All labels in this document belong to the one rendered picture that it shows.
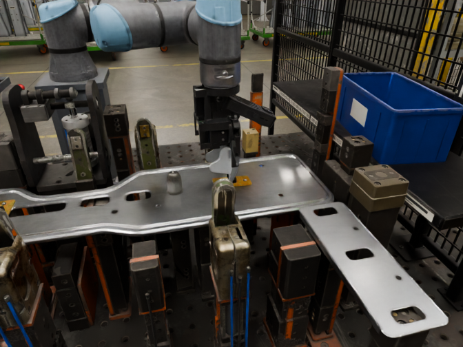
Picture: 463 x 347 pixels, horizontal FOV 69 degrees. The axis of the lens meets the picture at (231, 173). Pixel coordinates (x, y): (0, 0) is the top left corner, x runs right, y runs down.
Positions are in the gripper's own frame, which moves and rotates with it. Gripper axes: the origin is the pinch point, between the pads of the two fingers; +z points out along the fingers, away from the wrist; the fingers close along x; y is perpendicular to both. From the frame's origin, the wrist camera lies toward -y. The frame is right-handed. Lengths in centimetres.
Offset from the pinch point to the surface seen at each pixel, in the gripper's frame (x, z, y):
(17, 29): -741, 55, 254
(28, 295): 18.4, 6.1, 38.3
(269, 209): 10.9, 2.8, -4.8
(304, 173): -0.1, 2.6, -17.5
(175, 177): 1.2, -1.6, 12.4
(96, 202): -1.5, 3.3, 29.1
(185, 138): -243, 102, -13
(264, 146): -73, 33, -34
